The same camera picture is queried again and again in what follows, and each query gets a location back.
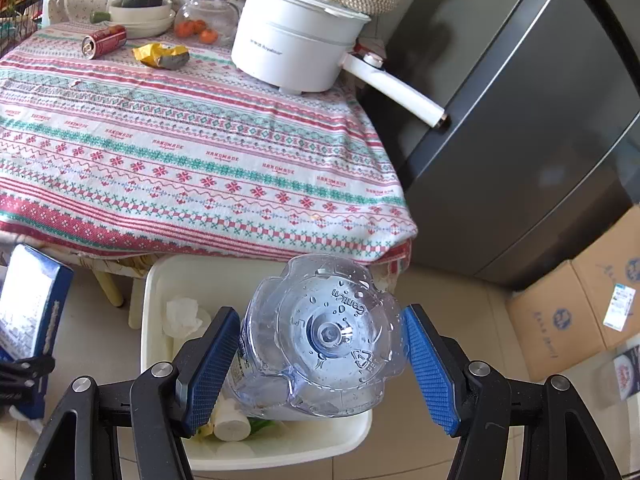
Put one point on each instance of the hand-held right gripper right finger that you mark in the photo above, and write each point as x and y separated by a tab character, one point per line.
430	370

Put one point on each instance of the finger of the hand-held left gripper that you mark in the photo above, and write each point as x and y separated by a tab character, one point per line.
17	390
27	367

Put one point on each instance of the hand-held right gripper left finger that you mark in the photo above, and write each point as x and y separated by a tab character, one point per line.
207	360

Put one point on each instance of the blue box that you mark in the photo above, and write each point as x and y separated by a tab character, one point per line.
30	305

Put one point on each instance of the white plastic cup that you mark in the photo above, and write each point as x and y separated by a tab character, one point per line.
231	422

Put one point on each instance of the white plastic bin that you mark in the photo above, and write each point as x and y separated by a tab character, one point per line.
200	280

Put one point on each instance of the clear plastic bottle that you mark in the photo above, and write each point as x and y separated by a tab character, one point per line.
325	340

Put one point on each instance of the white tissue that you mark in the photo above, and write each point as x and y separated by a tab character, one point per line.
185	317

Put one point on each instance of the green scrap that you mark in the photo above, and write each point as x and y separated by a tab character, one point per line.
259	425

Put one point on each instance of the brown cardboard box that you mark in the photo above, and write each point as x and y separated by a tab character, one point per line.
565	310

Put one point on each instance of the small printed carton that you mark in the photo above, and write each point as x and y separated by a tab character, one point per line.
627	372

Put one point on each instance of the patterned tablecloth table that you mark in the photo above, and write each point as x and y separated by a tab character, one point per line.
175	160

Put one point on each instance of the grey refrigerator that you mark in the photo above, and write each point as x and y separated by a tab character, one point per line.
500	110

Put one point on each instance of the yellow wrapper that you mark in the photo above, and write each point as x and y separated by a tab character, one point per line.
160	55

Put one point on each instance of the small orange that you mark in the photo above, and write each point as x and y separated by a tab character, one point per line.
200	25
185	28
209	36

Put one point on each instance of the white electric cooking pot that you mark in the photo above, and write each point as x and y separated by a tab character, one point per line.
290	40

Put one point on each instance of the white bowl with avocado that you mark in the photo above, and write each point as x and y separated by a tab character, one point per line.
145	30

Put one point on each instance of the red drink can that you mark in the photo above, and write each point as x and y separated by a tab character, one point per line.
105	40

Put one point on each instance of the glass jar with oranges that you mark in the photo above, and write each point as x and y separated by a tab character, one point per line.
210	10

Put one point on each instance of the small green vegetable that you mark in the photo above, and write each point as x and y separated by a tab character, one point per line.
100	17

